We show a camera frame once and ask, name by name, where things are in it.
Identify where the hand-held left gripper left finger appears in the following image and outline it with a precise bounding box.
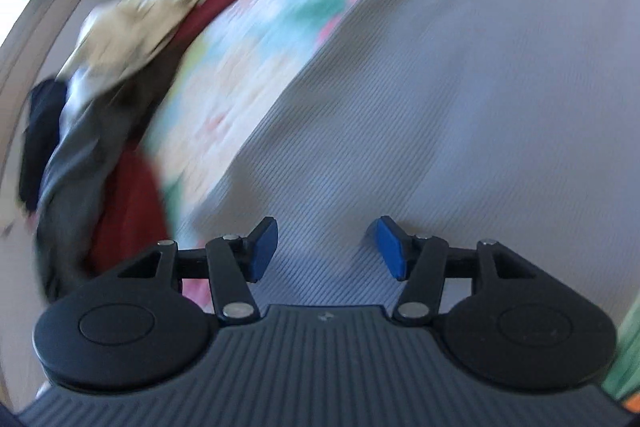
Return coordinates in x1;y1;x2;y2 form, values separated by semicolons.
117;216;279;326

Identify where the black garment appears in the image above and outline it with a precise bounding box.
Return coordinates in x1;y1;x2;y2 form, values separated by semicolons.
19;78;69;214

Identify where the dark grey garment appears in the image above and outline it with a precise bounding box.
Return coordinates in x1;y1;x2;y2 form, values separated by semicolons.
34;71;167;304

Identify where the floral quilt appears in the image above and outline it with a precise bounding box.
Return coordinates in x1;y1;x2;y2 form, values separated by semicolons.
145;0;640;413

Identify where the red garment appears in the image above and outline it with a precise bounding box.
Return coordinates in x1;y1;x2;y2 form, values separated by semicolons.
89;146;174;284
169;0;244;58

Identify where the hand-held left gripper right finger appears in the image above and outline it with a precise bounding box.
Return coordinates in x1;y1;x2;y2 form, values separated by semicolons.
368;215;538;327

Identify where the grey waffle knit garment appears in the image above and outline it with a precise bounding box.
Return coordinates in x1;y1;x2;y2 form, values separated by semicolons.
175;0;640;339

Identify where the cream garment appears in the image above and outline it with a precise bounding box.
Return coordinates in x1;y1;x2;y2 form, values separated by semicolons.
57;0;239;94

